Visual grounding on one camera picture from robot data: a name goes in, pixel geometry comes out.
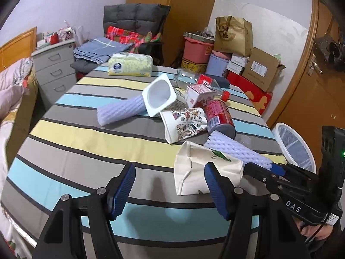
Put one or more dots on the lavender bin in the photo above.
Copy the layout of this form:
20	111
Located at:
215	66

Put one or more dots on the patterned paper cup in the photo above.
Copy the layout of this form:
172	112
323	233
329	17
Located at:
183	125

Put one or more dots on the red drink can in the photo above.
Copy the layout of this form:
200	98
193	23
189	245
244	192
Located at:
218	113

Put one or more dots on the grey flat basket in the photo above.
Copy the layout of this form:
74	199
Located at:
196	35

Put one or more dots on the wooden door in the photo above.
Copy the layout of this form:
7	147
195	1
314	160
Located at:
310	99

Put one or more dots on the wooden headboard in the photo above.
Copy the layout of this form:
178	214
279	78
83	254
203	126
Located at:
16	48

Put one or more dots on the grey padded chair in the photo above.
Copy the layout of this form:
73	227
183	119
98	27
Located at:
134	14

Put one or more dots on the striped tablecloth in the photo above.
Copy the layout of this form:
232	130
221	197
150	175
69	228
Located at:
80	140

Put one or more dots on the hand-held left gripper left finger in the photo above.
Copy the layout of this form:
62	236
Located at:
124	191

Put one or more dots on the white small box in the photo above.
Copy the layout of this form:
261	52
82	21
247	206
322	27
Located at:
234	68
240	59

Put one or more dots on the grey drawer cabinet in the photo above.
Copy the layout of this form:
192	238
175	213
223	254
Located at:
54	67

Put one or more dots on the pink folded cloth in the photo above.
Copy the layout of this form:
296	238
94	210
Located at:
222	54

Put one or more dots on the blue folded cloth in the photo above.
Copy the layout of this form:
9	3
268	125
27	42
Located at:
99	47

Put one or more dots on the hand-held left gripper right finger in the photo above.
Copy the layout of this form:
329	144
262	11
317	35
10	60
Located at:
215	188

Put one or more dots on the pink plastic bin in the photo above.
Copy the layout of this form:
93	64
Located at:
198	51

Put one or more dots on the yellow patterned box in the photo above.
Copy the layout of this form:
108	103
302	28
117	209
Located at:
192	66

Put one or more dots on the person's right hand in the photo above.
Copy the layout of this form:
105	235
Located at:
308	232

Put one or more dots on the crushed cream paper cup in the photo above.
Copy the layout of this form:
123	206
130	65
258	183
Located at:
194	167

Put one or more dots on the red plaid blanket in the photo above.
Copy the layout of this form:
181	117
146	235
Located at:
121	36

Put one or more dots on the red and white carton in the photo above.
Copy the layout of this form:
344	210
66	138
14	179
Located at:
199	94

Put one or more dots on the brown cardboard box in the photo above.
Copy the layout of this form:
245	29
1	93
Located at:
261	68

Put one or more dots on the clear plastic bottle red label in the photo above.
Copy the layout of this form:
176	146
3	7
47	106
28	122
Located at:
183	78

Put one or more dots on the brown paper bag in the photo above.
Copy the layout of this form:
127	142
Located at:
233	36

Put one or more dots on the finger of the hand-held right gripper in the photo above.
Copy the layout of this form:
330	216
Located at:
278	170
256	172

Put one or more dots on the dark hanging object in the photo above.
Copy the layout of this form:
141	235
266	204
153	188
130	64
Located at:
328	50

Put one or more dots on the purple foam net sleeve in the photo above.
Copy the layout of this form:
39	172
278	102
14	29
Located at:
118	110
231	148

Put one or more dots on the dark grey cushion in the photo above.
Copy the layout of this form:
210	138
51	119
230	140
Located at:
86	65

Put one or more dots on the patterned bed quilt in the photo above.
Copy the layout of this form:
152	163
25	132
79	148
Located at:
10	86

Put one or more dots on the white rimmed trash bin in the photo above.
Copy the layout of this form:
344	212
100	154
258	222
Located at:
293	143

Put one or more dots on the wooden wardrobe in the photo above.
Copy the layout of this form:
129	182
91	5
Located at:
183	19

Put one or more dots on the red gift box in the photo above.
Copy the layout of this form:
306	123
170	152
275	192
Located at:
250	91

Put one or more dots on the white yogurt cup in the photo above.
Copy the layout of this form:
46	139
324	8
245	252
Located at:
159	94

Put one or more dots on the dark blue case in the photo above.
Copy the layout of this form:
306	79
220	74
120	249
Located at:
223	82

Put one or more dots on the yellow tissue pack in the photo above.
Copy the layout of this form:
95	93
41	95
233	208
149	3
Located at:
129	64

